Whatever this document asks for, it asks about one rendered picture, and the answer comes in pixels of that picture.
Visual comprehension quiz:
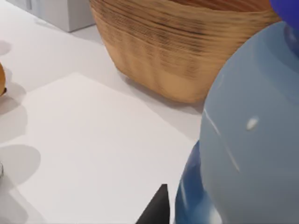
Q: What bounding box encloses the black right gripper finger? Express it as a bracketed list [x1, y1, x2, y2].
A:
[135, 183, 171, 224]

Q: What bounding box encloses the blue bottle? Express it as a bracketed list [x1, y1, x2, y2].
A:
[174, 0, 299, 224]

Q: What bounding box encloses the woven wooden basket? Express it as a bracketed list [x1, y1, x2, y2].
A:
[89, 0, 282, 104]

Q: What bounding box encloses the orange round toy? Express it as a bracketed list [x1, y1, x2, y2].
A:
[0, 62, 7, 97]

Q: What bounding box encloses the white box furniture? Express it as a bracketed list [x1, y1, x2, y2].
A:
[4, 0, 96, 33]

